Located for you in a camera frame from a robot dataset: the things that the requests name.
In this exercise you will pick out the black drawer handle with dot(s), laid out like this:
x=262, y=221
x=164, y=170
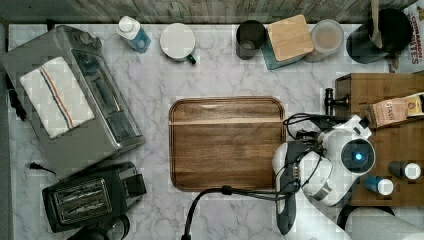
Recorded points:
x=330, y=102

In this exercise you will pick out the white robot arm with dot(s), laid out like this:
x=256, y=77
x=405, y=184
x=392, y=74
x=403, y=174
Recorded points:
x=322, y=167

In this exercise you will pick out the wooden drawer cabinet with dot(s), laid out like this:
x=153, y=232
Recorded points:
x=397, y=143

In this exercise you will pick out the dark wooden cutting board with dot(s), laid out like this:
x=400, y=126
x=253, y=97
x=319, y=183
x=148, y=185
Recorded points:
x=224, y=141

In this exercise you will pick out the dark metal cup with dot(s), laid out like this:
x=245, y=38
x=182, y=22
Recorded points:
x=250, y=37

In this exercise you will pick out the teal box bamboo lid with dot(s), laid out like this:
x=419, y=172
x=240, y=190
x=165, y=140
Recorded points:
x=287, y=42

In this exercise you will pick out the blue bottle white cap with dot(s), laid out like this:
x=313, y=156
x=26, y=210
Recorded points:
x=133, y=33

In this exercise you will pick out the clear plastic snack jar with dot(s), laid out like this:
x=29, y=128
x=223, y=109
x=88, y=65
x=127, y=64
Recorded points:
x=327, y=37

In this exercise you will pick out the black coffee grinder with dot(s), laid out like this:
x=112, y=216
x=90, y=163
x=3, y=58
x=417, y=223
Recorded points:
x=114, y=229

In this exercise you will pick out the silver toaster oven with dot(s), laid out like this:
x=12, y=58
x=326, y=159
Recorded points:
x=112, y=131

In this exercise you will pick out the black and silver toaster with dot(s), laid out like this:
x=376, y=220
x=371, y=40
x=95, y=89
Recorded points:
x=93, y=196

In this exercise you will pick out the striped white dish towel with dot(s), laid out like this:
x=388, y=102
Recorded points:
x=57, y=97

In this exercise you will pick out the brown tea bag packets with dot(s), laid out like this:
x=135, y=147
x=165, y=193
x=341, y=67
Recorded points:
x=388, y=112

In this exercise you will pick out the wooden tea bag caddy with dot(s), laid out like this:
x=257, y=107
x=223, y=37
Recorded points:
x=366, y=111

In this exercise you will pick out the blue salt canister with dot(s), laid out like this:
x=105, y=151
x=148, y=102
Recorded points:
x=379, y=185

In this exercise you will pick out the black power plug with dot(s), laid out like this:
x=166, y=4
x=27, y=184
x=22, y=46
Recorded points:
x=35, y=166

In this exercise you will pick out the wooden spoon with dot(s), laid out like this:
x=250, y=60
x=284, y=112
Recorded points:
x=376, y=35

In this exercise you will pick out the dark shaker white lid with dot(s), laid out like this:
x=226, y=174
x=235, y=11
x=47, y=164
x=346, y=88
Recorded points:
x=411, y=171

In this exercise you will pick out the yellow green tea packets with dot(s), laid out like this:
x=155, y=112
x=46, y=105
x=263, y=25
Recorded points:
x=414, y=104

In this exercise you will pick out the black utensil pot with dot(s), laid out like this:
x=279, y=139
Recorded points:
x=396, y=32

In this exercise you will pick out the cinnamon cereal box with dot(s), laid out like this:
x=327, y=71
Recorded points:
x=411, y=59

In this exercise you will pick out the white mug green handle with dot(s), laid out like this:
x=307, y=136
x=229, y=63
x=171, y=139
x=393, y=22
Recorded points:
x=178, y=42

